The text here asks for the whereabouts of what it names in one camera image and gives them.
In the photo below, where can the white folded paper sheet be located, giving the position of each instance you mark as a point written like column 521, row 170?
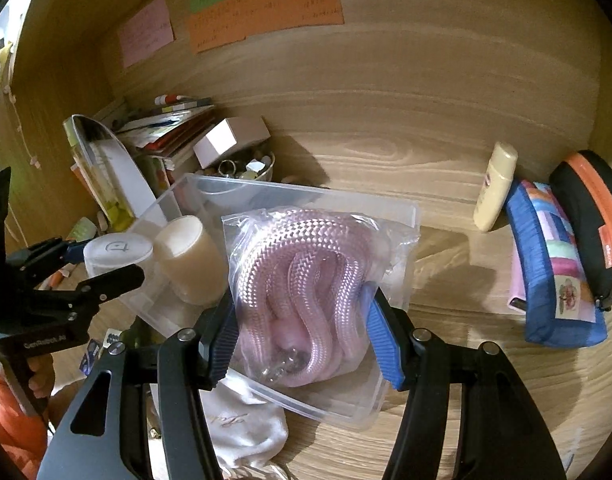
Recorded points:
column 132, row 184

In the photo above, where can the blue colourful pencil case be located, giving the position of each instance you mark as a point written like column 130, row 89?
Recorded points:
column 559, row 308

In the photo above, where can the pink paper note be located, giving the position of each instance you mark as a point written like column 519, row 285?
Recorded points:
column 145, row 33

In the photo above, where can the blue Max staples box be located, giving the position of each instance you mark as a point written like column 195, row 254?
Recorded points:
column 94, row 349

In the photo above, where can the black orange zip case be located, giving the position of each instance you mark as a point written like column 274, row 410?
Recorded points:
column 582, row 185

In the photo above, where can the clear plastic storage bin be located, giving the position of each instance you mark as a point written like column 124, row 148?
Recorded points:
column 303, row 266

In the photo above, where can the person left hand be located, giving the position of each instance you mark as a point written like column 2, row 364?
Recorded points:
column 42, row 379

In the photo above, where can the small white pink box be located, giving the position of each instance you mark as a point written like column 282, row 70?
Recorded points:
column 230, row 136

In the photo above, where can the cotton pad cylinder container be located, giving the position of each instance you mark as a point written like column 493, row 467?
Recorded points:
column 191, row 260

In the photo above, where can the orange paper note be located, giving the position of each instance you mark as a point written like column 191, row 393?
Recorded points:
column 232, row 21

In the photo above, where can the orange green tube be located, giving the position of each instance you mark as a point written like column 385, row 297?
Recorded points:
column 82, row 231

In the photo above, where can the white drawstring cloth bag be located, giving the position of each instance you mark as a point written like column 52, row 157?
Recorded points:
column 247, row 433

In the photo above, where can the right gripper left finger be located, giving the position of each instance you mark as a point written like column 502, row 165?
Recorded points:
column 104, row 433

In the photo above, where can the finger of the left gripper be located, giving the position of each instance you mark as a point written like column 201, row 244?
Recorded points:
column 43, row 259
column 91, row 293

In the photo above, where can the stack of books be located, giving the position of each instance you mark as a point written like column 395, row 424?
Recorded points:
column 161, row 136

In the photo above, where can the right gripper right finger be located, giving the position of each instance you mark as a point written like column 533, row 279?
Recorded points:
column 502, row 434

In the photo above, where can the white round lidded jar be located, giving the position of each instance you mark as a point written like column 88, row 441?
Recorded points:
column 114, row 251

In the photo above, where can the white ceramic bowl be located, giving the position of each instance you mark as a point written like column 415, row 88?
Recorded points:
column 257, row 165

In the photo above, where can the cream lotion bottle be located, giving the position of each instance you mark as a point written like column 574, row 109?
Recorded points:
column 497, row 182

